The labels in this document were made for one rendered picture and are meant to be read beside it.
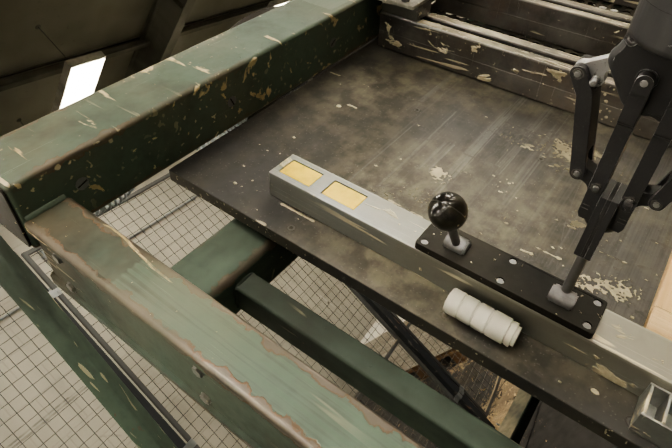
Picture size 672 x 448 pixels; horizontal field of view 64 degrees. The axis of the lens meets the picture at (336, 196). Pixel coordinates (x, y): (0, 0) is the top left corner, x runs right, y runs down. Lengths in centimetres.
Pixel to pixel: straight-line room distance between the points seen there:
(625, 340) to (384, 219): 28
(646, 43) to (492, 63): 61
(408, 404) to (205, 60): 55
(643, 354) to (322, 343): 33
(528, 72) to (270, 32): 44
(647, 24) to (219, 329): 42
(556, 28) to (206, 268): 83
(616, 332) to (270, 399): 34
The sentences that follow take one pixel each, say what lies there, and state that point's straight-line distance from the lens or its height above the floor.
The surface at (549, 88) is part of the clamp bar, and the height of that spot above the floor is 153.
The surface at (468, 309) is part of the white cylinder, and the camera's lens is 59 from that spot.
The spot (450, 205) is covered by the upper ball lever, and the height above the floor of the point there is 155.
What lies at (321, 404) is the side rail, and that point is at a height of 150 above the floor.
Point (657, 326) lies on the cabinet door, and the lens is 67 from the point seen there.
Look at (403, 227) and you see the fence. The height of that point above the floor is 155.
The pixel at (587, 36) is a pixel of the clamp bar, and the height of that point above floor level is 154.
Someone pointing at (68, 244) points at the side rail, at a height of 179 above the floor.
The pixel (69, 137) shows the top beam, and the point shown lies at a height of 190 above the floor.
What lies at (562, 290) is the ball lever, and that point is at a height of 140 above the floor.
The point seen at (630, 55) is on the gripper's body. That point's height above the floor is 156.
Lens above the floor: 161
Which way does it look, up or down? 2 degrees up
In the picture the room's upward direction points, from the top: 43 degrees counter-clockwise
